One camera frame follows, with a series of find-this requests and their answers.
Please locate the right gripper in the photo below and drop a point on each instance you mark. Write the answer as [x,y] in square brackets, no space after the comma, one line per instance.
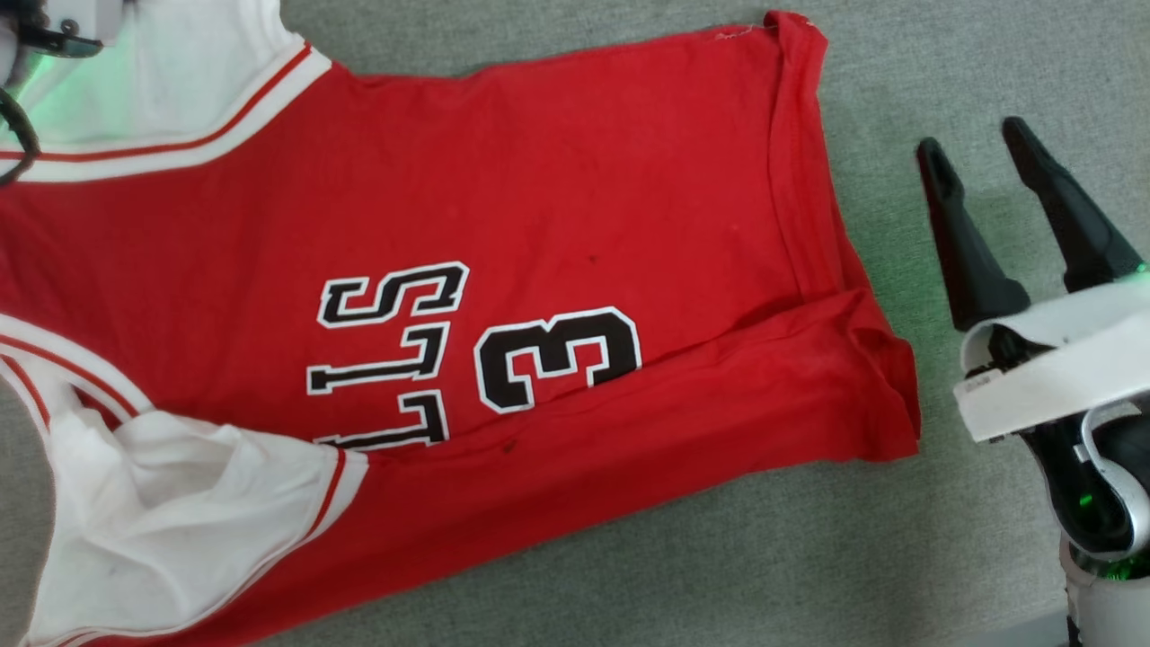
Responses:
[1096,503]

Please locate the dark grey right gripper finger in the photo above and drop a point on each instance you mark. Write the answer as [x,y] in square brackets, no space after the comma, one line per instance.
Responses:
[975,261]
[1078,225]

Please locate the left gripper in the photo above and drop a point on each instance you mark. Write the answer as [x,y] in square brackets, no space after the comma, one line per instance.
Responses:
[67,22]

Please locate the red Bulls basketball jersey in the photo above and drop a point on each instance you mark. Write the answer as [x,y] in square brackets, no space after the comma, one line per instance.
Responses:
[539,180]

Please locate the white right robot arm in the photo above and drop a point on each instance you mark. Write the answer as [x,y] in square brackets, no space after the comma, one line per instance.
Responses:
[1114,611]

